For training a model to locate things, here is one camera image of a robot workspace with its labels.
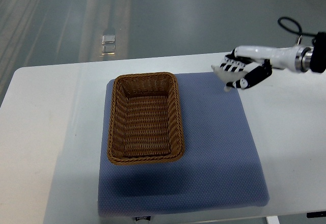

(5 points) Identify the blue quilted mat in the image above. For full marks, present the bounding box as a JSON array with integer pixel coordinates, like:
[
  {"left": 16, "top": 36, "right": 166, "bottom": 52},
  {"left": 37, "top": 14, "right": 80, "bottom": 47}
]
[{"left": 98, "top": 73, "right": 269, "bottom": 217}]

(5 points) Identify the brown wicker basket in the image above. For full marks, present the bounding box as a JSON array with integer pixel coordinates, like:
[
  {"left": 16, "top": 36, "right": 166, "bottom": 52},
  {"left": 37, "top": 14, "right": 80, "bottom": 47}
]
[{"left": 107, "top": 72, "right": 185, "bottom": 165}]

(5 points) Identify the black table label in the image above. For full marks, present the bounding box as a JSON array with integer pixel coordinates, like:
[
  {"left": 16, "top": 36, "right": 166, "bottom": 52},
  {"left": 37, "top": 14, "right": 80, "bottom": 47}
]
[{"left": 135, "top": 216, "right": 151, "bottom": 222}]

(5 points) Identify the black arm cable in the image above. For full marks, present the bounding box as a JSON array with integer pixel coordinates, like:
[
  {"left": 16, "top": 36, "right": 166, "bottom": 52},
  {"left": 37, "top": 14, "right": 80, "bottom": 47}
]
[{"left": 277, "top": 16, "right": 318, "bottom": 44}]

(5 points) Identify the white bear figurine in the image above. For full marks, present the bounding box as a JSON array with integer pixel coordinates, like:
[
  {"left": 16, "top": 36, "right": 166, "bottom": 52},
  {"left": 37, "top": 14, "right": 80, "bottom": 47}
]
[{"left": 211, "top": 65, "right": 248, "bottom": 92}]

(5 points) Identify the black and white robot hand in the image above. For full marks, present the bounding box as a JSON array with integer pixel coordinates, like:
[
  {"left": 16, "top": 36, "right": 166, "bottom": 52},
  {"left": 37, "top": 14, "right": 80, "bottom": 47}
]
[{"left": 217, "top": 45, "right": 313, "bottom": 90}]

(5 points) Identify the metal floor plate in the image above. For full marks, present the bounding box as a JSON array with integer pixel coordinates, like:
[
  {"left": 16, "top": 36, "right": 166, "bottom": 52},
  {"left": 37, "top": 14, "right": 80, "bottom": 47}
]
[{"left": 102, "top": 34, "right": 116, "bottom": 55}]

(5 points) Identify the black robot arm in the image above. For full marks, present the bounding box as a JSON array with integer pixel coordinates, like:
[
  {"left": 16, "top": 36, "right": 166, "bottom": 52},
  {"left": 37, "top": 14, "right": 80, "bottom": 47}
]
[{"left": 301, "top": 32, "right": 325, "bottom": 73}]

